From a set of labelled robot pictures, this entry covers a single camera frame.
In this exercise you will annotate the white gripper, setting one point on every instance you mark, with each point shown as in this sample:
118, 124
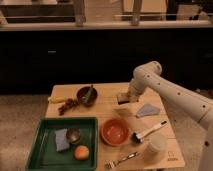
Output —
135, 90

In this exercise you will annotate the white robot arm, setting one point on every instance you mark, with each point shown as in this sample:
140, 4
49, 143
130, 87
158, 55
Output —
199, 108

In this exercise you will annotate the red bowl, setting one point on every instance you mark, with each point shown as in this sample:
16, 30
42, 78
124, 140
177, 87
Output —
114, 131

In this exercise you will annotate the green utensil in bowl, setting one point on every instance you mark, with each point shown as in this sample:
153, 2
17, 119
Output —
88, 94

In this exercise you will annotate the dark brown bowl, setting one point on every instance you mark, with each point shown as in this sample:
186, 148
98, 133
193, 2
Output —
80, 96

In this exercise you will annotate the small metal bowl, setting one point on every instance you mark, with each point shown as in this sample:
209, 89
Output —
73, 136

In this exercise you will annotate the blue grey cloth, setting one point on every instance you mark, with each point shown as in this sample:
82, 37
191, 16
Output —
147, 110

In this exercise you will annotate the bunch of dark grapes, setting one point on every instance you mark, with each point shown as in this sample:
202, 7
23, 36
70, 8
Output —
70, 103

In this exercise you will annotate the silver fork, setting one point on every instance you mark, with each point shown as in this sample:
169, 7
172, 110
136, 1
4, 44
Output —
113, 164

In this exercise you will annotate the orange peach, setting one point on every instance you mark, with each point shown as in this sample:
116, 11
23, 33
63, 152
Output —
81, 152

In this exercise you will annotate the blue sponge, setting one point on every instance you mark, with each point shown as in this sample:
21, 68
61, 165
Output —
61, 140

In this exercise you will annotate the green plastic tray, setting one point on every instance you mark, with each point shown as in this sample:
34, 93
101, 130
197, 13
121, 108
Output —
43, 155

